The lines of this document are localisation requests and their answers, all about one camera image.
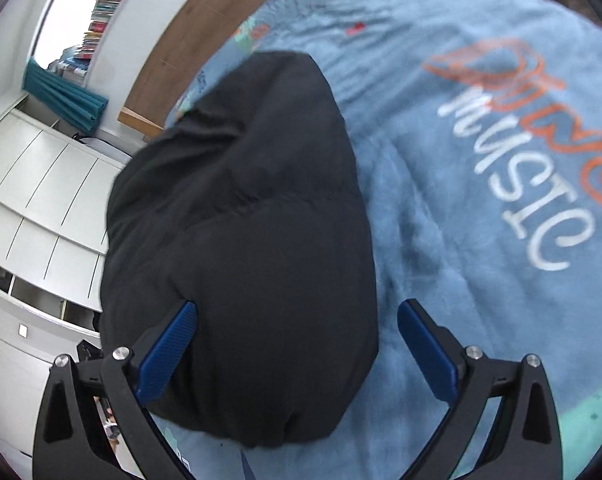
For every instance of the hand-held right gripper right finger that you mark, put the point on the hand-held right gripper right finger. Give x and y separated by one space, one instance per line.
428 355

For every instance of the white wardrobe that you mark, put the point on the white wardrobe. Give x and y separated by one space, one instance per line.
31 175

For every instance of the row of books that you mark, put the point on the row of books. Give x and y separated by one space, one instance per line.
103 15

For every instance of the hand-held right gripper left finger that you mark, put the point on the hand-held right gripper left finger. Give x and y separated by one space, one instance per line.
168 355

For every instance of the wooden headboard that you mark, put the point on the wooden headboard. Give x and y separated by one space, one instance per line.
201 25

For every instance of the blue printed bed blanket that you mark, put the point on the blue printed bed blanket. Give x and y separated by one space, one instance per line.
431 210

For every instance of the black puffer jacket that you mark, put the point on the black puffer jacket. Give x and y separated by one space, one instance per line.
241 240

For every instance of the teal curtain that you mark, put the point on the teal curtain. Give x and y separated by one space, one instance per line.
66 95

